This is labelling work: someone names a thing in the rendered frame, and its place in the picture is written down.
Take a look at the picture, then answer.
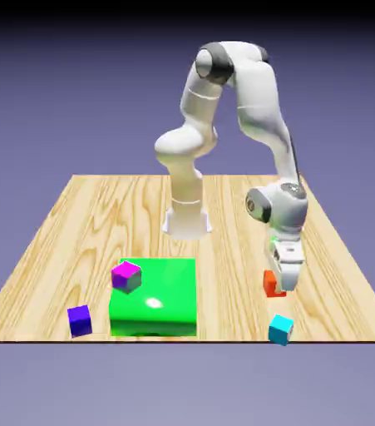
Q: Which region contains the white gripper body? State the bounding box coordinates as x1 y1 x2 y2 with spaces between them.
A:
264 247 306 292

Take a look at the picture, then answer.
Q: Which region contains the small orange cube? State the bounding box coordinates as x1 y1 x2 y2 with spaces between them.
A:
263 269 288 298

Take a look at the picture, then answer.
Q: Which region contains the small magenta cube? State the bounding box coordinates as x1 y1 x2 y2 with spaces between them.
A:
111 260 142 295

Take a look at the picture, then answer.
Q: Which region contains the small cyan cube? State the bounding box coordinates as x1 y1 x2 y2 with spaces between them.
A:
268 314 295 347

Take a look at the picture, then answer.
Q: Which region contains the large green box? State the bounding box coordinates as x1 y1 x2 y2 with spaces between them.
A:
108 257 198 338

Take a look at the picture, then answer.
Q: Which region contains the small purple cube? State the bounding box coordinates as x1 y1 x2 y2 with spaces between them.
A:
67 304 93 339

